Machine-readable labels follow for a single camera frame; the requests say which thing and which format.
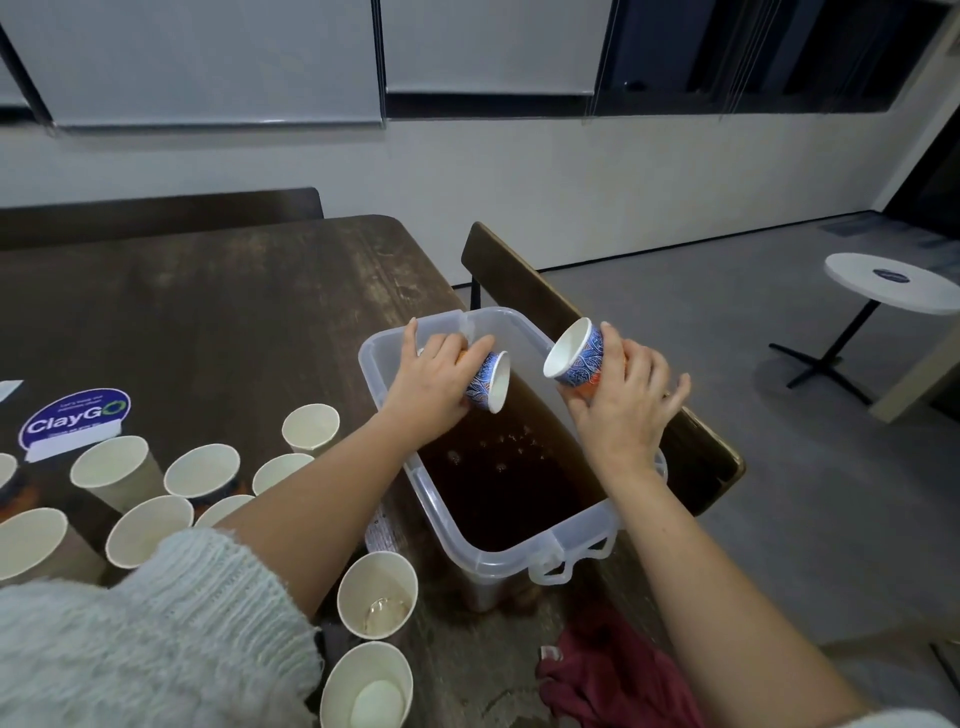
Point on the person's left hand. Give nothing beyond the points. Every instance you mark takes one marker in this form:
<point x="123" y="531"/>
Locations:
<point x="432" y="393"/>

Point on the white wall panel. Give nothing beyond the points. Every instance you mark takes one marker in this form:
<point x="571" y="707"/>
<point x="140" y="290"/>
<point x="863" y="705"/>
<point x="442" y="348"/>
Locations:
<point x="495" y="42"/>
<point x="195" y="57"/>
<point x="12" y="83"/>

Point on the dark wooden table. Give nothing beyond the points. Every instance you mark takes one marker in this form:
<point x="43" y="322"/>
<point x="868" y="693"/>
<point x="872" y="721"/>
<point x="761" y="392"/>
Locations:
<point x="195" y="300"/>

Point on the dark window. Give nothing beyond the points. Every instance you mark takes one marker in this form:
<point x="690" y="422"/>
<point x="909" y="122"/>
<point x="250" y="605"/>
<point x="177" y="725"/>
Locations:
<point x="765" y="53"/>

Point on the clear plastic storage bin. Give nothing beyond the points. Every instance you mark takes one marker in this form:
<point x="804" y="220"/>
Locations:
<point x="450" y="540"/>

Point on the round white side table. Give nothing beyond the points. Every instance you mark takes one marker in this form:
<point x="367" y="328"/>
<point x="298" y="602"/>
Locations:
<point x="893" y="281"/>

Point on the round blue sticker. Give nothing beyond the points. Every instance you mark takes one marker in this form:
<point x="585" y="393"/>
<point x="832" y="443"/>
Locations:
<point x="75" y="417"/>

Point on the dark wooden chair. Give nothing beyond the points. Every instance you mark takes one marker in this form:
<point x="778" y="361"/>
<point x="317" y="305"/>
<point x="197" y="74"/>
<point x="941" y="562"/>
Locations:
<point x="705" y="458"/>
<point x="158" y="218"/>

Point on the person's right forearm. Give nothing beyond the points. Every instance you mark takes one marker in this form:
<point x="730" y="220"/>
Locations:
<point x="735" y="615"/>

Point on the person's right hand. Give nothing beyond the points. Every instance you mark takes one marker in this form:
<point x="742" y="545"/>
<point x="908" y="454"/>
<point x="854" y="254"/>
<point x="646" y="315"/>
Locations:
<point x="627" y="420"/>

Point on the person's left forearm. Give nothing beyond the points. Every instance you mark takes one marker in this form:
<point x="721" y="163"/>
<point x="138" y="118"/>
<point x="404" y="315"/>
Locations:
<point x="300" y="525"/>

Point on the dark red cloth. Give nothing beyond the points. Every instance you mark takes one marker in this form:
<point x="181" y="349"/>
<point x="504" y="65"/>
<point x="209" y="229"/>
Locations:
<point x="623" y="683"/>

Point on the orange blue patterned paper cup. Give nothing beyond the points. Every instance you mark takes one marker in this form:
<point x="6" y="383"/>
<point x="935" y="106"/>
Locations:
<point x="488" y="383"/>
<point x="575" y="357"/>

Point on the small white paper label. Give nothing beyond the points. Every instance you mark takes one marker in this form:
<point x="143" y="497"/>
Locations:
<point x="9" y="390"/>

